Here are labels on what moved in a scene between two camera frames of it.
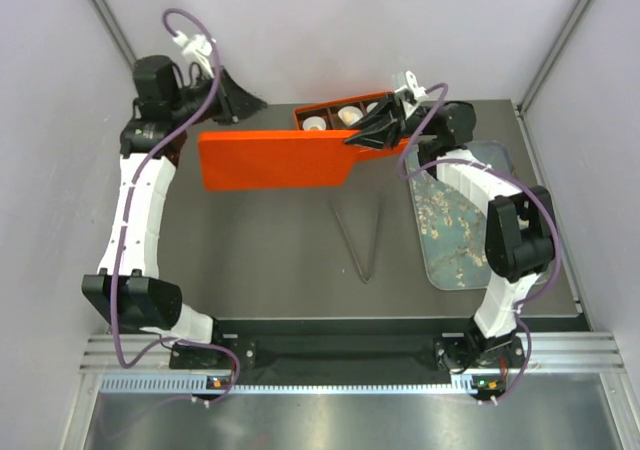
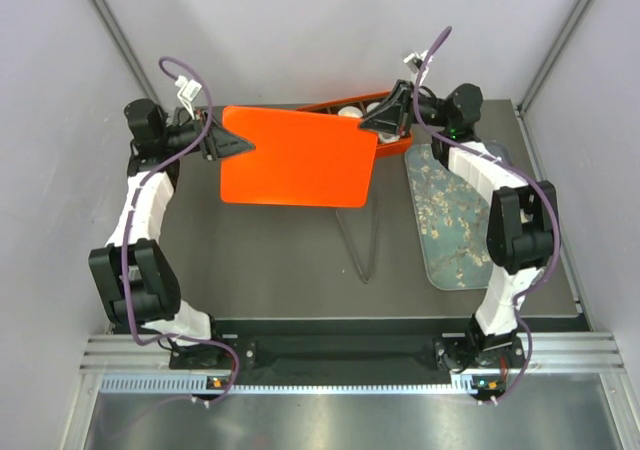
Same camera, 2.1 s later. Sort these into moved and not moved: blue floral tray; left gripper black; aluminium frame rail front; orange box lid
Moved: orange box lid; left gripper black
Not moved: aluminium frame rail front; blue floral tray
